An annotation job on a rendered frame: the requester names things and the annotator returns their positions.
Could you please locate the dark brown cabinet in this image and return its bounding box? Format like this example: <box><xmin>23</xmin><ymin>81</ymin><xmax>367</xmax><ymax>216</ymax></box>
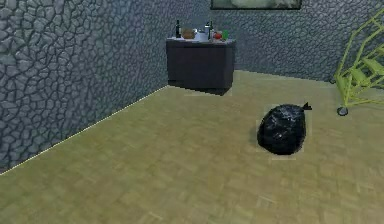
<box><xmin>165</xmin><ymin>37</ymin><xmax>237</xmax><ymax>97</ymax></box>

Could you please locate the white bowl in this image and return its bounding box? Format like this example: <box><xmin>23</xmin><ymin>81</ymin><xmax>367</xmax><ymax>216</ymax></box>
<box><xmin>194</xmin><ymin>30</ymin><xmax>210</xmax><ymax>42</ymax></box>

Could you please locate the brown round bread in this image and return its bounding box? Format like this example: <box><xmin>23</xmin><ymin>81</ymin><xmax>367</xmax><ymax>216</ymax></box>
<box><xmin>181</xmin><ymin>28</ymin><xmax>197</xmax><ymax>40</ymax></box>

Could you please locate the dark bottle with pale label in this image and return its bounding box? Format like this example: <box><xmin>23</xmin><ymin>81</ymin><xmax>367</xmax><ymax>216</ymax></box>
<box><xmin>204</xmin><ymin>20</ymin><xmax>215</xmax><ymax>41</ymax></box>

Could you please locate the black garbage bag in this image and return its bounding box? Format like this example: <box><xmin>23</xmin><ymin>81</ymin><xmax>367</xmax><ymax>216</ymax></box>
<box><xmin>256</xmin><ymin>101</ymin><xmax>313</xmax><ymax>156</ymax></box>

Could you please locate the yellow-green rolling ladder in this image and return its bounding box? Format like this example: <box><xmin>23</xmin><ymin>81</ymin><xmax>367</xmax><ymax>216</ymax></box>
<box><xmin>329</xmin><ymin>7</ymin><xmax>384</xmax><ymax>117</ymax></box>

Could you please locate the dark framed wall picture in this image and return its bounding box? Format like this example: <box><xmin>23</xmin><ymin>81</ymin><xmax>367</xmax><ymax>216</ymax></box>
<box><xmin>210</xmin><ymin>0</ymin><xmax>303</xmax><ymax>11</ymax></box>

